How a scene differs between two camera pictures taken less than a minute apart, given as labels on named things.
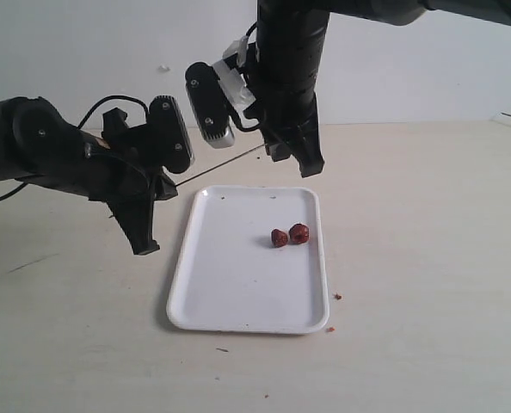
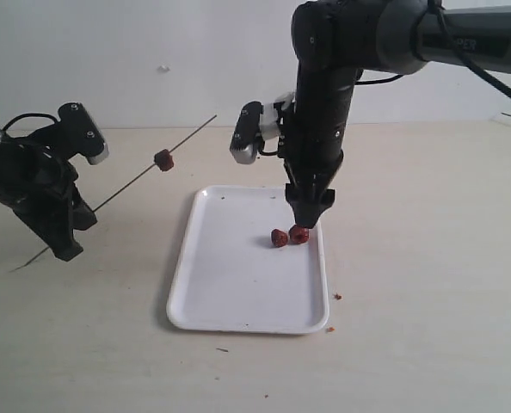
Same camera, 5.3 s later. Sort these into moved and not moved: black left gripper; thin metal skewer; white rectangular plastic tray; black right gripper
Moved: thin metal skewer; black right gripper; black left gripper
Not moved: white rectangular plastic tray
